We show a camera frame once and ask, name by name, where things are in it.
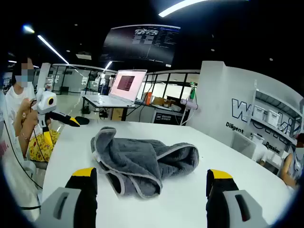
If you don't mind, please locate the person's left hand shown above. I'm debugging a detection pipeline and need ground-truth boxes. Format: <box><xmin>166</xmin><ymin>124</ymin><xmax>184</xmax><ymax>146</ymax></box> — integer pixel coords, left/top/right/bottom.
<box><xmin>17</xmin><ymin>98</ymin><xmax>39</xmax><ymax>123</ymax></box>

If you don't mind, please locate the purple rolled mat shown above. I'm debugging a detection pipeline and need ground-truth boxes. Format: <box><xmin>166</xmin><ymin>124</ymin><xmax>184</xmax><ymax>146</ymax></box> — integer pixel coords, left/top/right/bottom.
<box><xmin>180</xmin><ymin>99</ymin><xmax>199</xmax><ymax>110</ymax></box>

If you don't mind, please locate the group of white storage bins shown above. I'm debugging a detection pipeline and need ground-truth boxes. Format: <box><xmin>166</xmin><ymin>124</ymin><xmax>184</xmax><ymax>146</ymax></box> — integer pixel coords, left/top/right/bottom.
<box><xmin>251</xmin><ymin>106</ymin><xmax>304</xmax><ymax>133</ymax></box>

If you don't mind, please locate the ceiling light strip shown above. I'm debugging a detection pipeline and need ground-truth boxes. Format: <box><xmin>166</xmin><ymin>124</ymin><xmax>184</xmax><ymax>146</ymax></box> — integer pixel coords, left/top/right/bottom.
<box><xmin>158</xmin><ymin>0</ymin><xmax>209</xmax><ymax>18</ymax></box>
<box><xmin>37</xmin><ymin>35</ymin><xmax>70</xmax><ymax>65</ymax></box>

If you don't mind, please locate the stack of cardboard boxes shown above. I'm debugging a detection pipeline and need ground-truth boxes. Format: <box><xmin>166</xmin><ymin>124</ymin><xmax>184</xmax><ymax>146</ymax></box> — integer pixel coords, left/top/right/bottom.
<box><xmin>152</xmin><ymin>95</ymin><xmax>181</xmax><ymax>112</ymax></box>

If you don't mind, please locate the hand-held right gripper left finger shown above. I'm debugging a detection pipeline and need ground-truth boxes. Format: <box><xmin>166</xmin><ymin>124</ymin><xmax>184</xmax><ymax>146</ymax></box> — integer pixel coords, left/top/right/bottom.
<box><xmin>35</xmin><ymin>167</ymin><xmax>98</xmax><ymax>228</ymax></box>

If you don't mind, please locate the white chair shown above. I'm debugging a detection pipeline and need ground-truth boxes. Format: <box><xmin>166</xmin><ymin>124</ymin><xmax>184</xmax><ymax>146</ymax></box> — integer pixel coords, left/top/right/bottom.
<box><xmin>232</xmin><ymin>131</ymin><xmax>256</xmax><ymax>159</ymax></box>

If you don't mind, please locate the overhead dark display screen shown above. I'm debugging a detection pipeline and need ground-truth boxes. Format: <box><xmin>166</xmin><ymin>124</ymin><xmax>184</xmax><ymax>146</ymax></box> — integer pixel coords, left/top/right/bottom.
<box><xmin>99</xmin><ymin>24</ymin><xmax>181</xmax><ymax>68</ymax></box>

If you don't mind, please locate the white side desk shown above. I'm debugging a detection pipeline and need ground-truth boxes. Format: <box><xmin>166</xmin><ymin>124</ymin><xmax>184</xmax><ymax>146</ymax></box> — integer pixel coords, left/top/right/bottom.
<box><xmin>82</xmin><ymin>95</ymin><xmax>143</xmax><ymax>122</ymax></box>

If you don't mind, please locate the white table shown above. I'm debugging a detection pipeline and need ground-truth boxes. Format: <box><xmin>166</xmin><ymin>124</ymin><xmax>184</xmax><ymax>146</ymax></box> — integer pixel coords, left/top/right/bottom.
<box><xmin>41</xmin><ymin>120</ymin><xmax>295</xmax><ymax>228</ymax></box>

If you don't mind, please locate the black cable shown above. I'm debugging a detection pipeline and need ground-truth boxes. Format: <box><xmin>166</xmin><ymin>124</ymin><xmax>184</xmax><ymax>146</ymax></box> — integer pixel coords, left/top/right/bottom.
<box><xmin>28</xmin><ymin>99</ymin><xmax>49</xmax><ymax>163</ymax></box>
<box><xmin>2</xmin><ymin>118</ymin><xmax>44</xmax><ymax>211</ymax></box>

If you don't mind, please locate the metal shelf rack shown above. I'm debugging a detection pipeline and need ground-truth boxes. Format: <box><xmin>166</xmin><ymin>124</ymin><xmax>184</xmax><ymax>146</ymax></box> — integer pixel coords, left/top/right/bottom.
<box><xmin>247</xmin><ymin>80</ymin><xmax>304</xmax><ymax>152</ymax></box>

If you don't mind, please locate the person's white shirt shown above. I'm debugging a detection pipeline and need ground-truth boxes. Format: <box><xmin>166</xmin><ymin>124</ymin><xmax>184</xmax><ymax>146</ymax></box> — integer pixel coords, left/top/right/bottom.
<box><xmin>0</xmin><ymin>95</ymin><xmax>44</xmax><ymax>221</ymax></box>

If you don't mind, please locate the white laptop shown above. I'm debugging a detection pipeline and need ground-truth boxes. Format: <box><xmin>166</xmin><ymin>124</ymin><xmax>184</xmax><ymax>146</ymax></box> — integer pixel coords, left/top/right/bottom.
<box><xmin>83</xmin><ymin>69</ymin><xmax>148</xmax><ymax>109</ymax></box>

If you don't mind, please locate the yellow duck-printed bag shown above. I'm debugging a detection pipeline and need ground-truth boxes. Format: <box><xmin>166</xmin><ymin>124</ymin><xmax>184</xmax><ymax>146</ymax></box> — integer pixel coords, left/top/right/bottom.
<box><xmin>28</xmin><ymin>129</ymin><xmax>61</xmax><ymax>163</ymax></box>

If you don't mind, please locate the white pole stand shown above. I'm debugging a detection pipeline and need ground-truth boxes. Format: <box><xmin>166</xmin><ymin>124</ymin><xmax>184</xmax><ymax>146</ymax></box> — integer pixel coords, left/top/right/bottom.
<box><xmin>180</xmin><ymin>86</ymin><xmax>199</xmax><ymax>126</ymax></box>

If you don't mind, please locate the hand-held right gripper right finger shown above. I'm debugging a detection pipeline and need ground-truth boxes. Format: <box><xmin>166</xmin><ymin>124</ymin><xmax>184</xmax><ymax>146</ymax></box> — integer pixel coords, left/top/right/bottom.
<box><xmin>205</xmin><ymin>169</ymin><xmax>270</xmax><ymax>228</ymax></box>

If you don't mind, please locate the black cabinet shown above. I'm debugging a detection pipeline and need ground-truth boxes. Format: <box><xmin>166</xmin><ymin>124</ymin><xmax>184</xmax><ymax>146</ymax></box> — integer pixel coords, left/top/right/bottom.
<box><xmin>153</xmin><ymin>111</ymin><xmax>184</xmax><ymax>124</ymax></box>

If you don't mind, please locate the grey towel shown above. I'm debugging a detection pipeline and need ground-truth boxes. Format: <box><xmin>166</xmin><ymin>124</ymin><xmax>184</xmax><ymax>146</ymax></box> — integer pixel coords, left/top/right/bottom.
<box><xmin>90</xmin><ymin>126</ymin><xmax>200</xmax><ymax>200</ymax></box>

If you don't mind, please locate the ceiling air vent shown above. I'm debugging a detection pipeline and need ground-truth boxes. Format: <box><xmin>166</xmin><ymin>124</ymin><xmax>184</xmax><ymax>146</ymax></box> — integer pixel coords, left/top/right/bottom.
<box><xmin>76</xmin><ymin>51</ymin><xmax>92</xmax><ymax>60</ymax></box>

